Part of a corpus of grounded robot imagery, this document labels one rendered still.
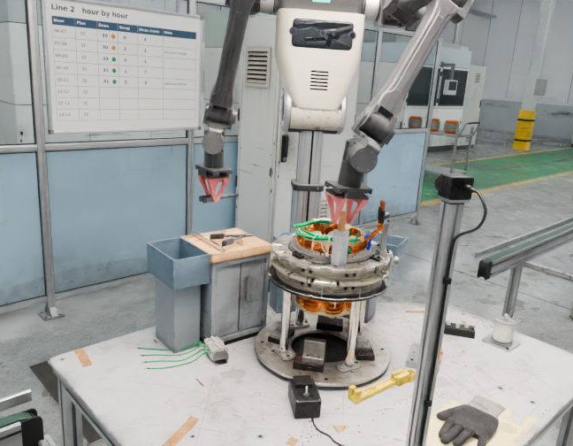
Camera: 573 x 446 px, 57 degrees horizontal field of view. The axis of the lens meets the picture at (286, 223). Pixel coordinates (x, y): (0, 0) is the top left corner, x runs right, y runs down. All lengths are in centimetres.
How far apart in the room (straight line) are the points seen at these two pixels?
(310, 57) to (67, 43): 186
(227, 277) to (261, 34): 246
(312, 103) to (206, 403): 99
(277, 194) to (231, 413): 251
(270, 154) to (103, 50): 122
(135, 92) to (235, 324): 220
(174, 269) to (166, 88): 233
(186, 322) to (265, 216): 230
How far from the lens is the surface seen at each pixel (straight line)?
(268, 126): 363
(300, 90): 176
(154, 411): 132
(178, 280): 141
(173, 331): 150
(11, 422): 139
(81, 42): 335
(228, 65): 140
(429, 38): 133
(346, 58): 179
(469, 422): 136
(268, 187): 367
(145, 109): 353
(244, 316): 158
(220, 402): 134
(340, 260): 131
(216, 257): 143
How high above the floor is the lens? 155
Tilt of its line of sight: 16 degrees down
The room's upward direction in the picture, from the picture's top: 4 degrees clockwise
